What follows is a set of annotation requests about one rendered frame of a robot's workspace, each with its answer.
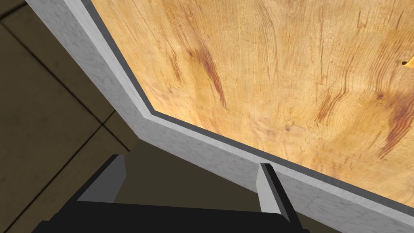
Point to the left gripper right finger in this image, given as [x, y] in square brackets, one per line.
[266, 194]

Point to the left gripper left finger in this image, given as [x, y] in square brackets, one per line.
[106, 186]

